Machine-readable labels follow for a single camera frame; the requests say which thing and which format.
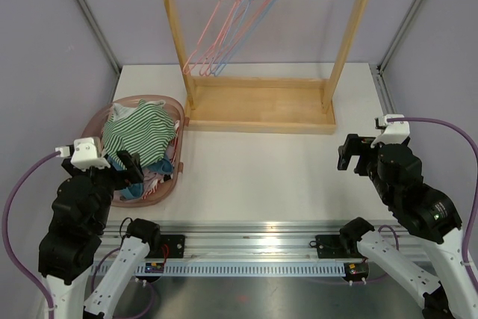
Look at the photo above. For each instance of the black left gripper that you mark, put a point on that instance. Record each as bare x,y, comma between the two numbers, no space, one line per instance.
131,162

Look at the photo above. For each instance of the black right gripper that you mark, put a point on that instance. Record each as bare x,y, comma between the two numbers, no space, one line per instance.
355,145

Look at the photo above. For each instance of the blue tank top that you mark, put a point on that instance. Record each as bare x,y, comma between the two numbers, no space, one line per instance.
132,192

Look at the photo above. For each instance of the green white striped tank top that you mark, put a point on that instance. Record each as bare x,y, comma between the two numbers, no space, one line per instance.
146,129

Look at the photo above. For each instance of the dusty pink tank top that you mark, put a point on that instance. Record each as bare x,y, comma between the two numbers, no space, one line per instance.
150,179

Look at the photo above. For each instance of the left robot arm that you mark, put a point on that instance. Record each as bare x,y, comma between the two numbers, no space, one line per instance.
80,214

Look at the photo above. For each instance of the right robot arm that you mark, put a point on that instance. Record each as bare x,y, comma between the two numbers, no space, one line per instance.
427,214

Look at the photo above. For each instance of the pink plastic basket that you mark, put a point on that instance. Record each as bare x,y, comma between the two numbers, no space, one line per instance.
176,111

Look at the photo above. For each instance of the wooden clothes rack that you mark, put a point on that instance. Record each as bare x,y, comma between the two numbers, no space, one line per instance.
262,104

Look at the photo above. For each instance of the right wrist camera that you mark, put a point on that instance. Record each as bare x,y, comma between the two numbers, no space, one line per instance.
394,129

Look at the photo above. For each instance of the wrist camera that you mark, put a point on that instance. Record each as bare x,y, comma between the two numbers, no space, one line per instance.
85,153
394,129

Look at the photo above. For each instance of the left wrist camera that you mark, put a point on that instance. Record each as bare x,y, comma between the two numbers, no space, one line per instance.
85,153

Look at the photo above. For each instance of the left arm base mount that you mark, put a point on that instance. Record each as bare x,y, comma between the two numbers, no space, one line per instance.
171,245

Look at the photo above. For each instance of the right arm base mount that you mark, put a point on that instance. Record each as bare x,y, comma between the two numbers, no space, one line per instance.
338,246

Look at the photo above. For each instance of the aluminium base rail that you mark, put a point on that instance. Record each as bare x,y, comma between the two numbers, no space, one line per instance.
250,240

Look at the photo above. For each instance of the slotted cable duct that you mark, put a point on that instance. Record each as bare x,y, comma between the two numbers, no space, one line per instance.
244,269

